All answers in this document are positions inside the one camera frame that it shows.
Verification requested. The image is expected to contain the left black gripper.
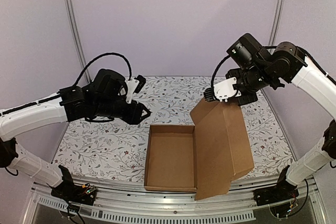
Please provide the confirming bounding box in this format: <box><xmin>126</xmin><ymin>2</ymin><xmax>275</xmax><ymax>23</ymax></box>
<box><xmin>94</xmin><ymin>98</ymin><xmax>152</xmax><ymax>125</ymax></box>

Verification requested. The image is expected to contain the brown cardboard box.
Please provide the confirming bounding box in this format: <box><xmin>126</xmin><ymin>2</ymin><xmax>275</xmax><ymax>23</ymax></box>
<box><xmin>144</xmin><ymin>99</ymin><xmax>254</xmax><ymax>200</ymax></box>

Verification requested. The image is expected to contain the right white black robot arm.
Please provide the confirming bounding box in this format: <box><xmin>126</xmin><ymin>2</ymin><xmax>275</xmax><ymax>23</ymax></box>
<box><xmin>226</xmin><ymin>33</ymin><xmax>335</xmax><ymax>201</ymax></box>

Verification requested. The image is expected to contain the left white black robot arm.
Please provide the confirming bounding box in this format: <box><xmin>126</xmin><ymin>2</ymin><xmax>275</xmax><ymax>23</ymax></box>
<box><xmin>1</xmin><ymin>69</ymin><xmax>151</xmax><ymax>200</ymax></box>

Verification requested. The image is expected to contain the floral patterned table mat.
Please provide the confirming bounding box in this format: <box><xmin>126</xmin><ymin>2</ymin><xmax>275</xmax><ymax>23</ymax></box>
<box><xmin>51</xmin><ymin>76</ymin><xmax>298</xmax><ymax>183</ymax></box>

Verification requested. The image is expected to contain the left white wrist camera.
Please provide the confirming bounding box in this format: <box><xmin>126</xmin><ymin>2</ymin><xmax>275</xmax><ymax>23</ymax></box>
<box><xmin>125</xmin><ymin>75</ymin><xmax>146</xmax><ymax>104</ymax></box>

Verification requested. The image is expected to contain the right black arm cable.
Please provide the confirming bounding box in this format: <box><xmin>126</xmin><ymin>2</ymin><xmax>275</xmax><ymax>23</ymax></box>
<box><xmin>209</xmin><ymin>55</ymin><xmax>232</xmax><ymax>96</ymax></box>

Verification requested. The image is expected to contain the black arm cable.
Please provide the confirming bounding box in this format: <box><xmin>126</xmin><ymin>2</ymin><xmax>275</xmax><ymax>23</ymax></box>
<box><xmin>73</xmin><ymin>52</ymin><xmax>132</xmax><ymax>88</ymax></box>
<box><xmin>209</xmin><ymin>55</ymin><xmax>232</xmax><ymax>96</ymax></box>

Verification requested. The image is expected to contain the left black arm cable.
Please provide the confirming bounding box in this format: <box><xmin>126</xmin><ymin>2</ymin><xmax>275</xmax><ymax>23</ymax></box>
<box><xmin>73</xmin><ymin>52</ymin><xmax>132</xmax><ymax>88</ymax></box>

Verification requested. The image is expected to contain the aluminium front rail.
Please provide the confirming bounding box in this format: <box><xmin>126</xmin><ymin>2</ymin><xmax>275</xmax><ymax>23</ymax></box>
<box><xmin>22</xmin><ymin>176</ymin><xmax>329</xmax><ymax>223</ymax></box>

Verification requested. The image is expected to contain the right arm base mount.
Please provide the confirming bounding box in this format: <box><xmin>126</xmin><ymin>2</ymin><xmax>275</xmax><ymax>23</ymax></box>
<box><xmin>253</xmin><ymin>165</ymin><xmax>299</xmax><ymax>206</ymax></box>

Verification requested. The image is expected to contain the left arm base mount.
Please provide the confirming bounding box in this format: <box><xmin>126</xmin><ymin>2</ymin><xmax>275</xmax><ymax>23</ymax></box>
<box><xmin>51</xmin><ymin>165</ymin><xmax>97</xmax><ymax>206</ymax></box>

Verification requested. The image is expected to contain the right aluminium frame post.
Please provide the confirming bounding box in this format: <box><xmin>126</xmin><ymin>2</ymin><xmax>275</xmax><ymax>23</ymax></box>
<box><xmin>268</xmin><ymin>0</ymin><xmax>285</xmax><ymax>46</ymax></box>

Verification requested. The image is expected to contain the aluminium frame post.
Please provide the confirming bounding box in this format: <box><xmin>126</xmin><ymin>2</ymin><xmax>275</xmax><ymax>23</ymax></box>
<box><xmin>65</xmin><ymin>0</ymin><xmax>87</xmax><ymax>70</ymax></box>
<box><xmin>268</xmin><ymin>0</ymin><xmax>285</xmax><ymax>46</ymax></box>

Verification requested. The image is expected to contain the left aluminium frame post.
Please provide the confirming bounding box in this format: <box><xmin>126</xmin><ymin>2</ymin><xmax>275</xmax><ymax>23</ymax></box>
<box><xmin>65</xmin><ymin>0</ymin><xmax>87</xmax><ymax>70</ymax></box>

